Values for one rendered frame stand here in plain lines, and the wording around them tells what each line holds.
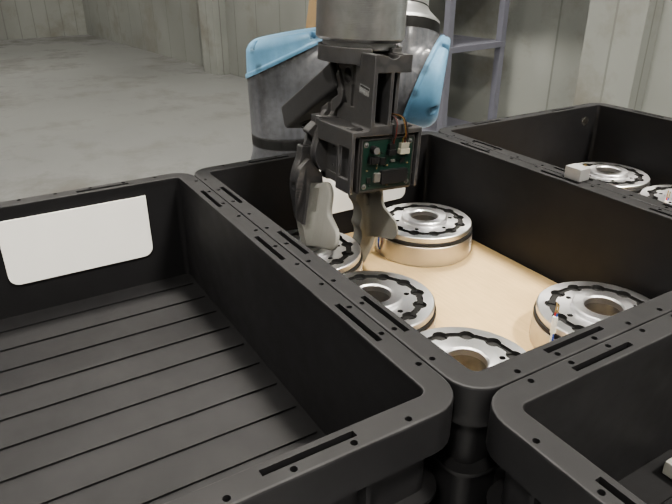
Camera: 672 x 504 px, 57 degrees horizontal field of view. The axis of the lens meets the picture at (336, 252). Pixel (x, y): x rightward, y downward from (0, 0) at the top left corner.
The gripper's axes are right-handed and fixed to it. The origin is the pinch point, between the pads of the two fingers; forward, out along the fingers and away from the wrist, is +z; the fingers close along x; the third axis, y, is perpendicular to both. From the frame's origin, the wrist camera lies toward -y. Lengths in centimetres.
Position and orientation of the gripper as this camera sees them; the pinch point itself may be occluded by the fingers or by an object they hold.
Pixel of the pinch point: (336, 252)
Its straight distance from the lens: 62.0
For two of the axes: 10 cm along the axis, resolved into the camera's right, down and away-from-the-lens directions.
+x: 8.6, -1.7, 4.9
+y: 5.1, 3.6, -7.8
